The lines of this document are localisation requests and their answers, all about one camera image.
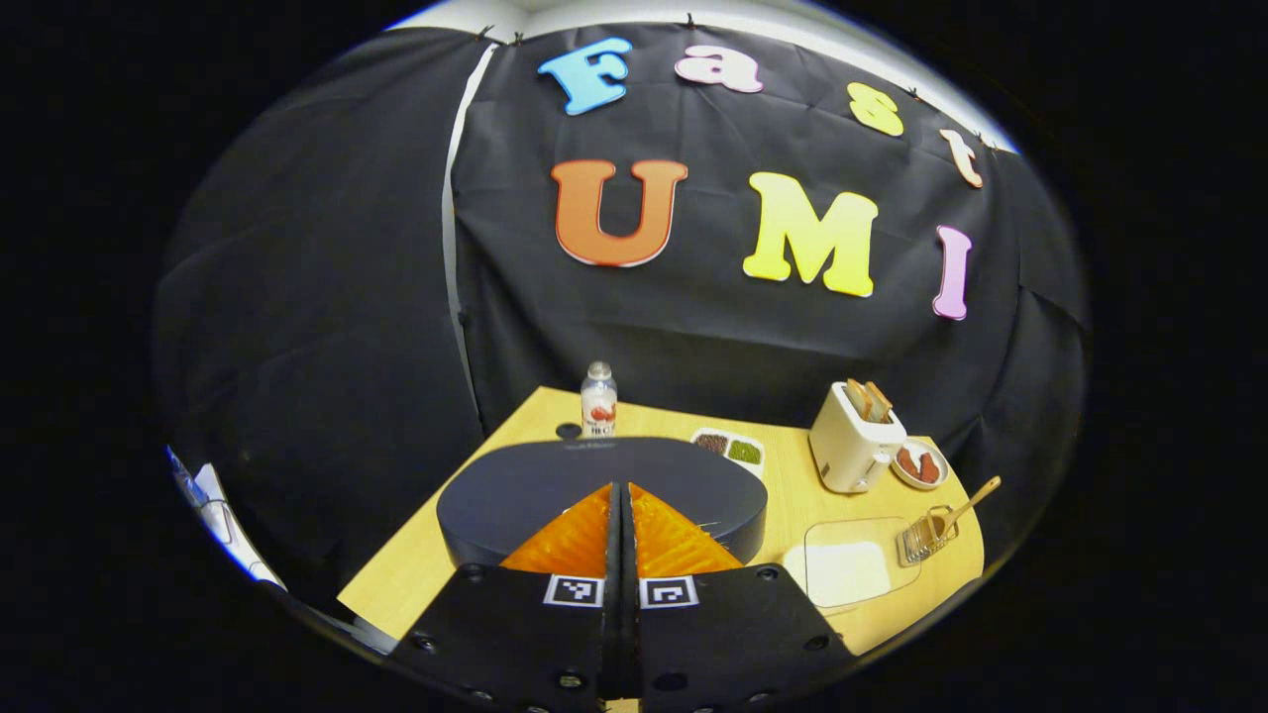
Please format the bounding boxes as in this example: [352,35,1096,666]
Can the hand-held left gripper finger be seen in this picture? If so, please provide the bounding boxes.
[391,482,621,713]
[622,482,858,713]

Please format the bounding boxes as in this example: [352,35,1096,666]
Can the dark grey rice cooker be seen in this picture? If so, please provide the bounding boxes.
[436,437,769,570]

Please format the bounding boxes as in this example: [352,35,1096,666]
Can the glass dish of rice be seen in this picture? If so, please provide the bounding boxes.
[783,517,922,610]

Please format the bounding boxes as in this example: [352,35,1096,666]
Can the wooden spoon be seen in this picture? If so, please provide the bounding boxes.
[926,476,1002,541]

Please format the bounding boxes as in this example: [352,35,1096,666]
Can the white divided bean dish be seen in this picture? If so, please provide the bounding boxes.
[690,427,766,476]

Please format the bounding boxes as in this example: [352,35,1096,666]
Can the small clear water bottle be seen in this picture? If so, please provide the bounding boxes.
[581,361,618,439]

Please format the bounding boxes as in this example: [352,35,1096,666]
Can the white toaster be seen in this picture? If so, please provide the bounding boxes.
[808,381,907,494]

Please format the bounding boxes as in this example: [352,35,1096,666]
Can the black backdrop cloth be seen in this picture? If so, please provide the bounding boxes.
[154,25,1091,595]

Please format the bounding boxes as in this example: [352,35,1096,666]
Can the white side desk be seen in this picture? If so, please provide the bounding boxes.
[168,446,288,593]

